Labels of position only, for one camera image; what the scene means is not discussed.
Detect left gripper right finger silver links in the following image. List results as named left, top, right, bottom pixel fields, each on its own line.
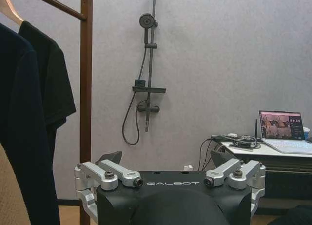
left=204, top=150, right=266, bottom=219

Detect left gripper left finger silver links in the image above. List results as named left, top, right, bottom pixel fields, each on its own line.
left=74, top=150, right=145, bottom=221

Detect beige fleece garment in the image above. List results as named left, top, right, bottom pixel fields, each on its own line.
left=0, top=142, right=32, bottom=225

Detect navy blue garment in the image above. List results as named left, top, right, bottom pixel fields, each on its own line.
left=0, top=22, right=60, bottom=225

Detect pale wooden clothes hanger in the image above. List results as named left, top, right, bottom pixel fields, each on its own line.
left=0, top=0, right=25, bottom=27

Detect white top table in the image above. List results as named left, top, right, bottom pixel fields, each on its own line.
left=220, top=140, right=312, bottom=199

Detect open silver laptop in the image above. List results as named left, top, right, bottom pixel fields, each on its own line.
left=258, top=110, right=312, bottom=154

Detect dark shower faucet mixer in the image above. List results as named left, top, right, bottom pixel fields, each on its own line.
left=136, top=100, right=160, bottom=113

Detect brown wooden clothes rack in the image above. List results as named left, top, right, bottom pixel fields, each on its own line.
left=23, top=0, right=94, bottom=225

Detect dark shower shelf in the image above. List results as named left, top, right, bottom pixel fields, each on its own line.
left=132, top=86, right=167, bottom=94

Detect black t-shirt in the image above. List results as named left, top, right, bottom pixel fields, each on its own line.
left=18, top=20, right=77, bottom=147

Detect round dark shower head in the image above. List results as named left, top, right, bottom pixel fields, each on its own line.
left=139, top=13, right=157, bottom=44

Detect black cable bundle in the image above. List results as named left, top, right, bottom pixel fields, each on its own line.
left=210, top=134, right=264, bottom=150

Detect black hanging cable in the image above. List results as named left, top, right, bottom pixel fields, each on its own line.
left=198, top=136, right=221, bottom=171

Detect dark shower hose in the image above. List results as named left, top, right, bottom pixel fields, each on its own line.
left=122, top=47, right=149, bottom=145

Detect dark shower rail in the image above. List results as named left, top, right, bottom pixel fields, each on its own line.
left=145, top=0, right=158, bottom=132

